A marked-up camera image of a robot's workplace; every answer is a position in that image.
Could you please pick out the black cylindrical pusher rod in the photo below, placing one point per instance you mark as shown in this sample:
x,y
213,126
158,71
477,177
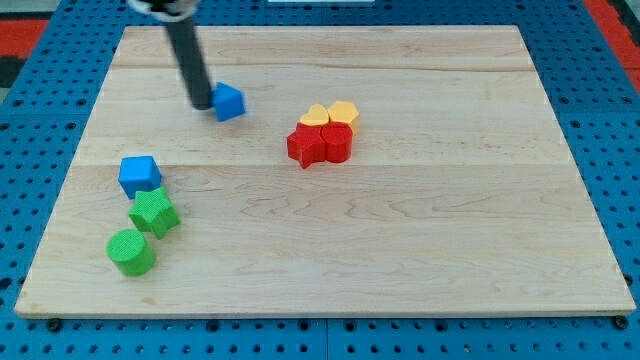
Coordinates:
x,y
184,41

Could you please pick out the blue cube block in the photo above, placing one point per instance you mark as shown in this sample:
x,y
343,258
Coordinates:
x,y
139,173

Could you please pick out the yellow heart block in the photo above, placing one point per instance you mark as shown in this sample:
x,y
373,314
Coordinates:
x,y
317,115

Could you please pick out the green star block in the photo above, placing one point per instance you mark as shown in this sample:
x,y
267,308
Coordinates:
x,y
154,212

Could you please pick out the red cylinder block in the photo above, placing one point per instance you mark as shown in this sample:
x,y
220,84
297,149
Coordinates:
x,y
338,139

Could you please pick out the wooden board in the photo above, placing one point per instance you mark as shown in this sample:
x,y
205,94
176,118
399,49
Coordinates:
x,y
461,197

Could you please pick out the green cylinder block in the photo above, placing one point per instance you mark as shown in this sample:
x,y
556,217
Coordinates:
x,y
130,252

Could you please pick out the red star block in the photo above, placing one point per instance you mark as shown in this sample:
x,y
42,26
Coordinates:
x,y
306,145

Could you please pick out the yellow hexagon block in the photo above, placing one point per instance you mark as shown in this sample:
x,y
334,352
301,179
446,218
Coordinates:
x,y
346,113

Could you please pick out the blue triangle block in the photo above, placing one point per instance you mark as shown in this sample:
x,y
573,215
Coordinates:
x,y
228,102

